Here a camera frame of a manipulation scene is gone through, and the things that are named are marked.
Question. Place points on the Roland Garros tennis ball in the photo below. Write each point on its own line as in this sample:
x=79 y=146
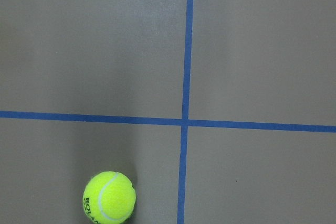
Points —
x=109 y=197

